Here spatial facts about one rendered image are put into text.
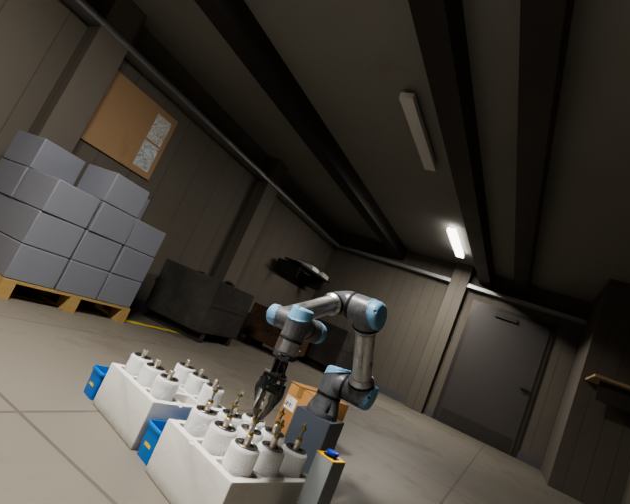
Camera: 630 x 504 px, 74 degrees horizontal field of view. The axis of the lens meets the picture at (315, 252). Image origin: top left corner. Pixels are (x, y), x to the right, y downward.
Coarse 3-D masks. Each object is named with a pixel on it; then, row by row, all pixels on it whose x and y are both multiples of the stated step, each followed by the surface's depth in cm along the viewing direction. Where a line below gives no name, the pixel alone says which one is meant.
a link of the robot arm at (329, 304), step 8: (328, 296) 170; (336, 296) 171; (344, 296) 173; (296, 304) 153; (304, 304) 155; (312, 304) 158; (320, 304) 161; (328, 304) 165; (336, 304) 169; (344, 304) 172; (272, 312) 146; (280, 312) 144; (288, 312) 144; (320, 312) 160; (328, 312) 166; (336, 312) 171; (272, 320) 145; (280, 320) 143; (280, 328) 145
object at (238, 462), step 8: (232, 440) 127; (232, 448) 124; (240, 448) 123; (224, 456) 126; (232, 456) 123; (240, 456) 122; (248, 456) 123; (256, 456) 125; (224, 464) 124; (232, 464) 122; (240, 464) 122; (248, 464) 123; (232, 472) 122; (240, 472) 122; (248, 472) 124
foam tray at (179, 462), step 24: (168, 432) 140; (168, 456) 135; (192, 456) 129; (216, 456) 128; (168, 480) 131; (192, 480) 125; (216, 480) 119; (240, 480) 119; (264, 480) 126; (288, 480) 134
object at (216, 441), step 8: (208, 432) 133; (216, 432) 131; (224, 432) 131; (232, 432) 133; (208, 440) 131; (216, 440) 130; (224, 440) 131; (208, 448) 130; (216, 448) 130; (224, 448) 131
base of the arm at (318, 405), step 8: (320, 392) 191; (312, 400) 193; (320, 400) 189; (328, 400) 189; (336, 400) 190; (312, 408) 189; (320, 408) 187; (328, 408) 188; (336, 408) 190; (320, 416) 186; (328, 416) 187; (336, 416) 190
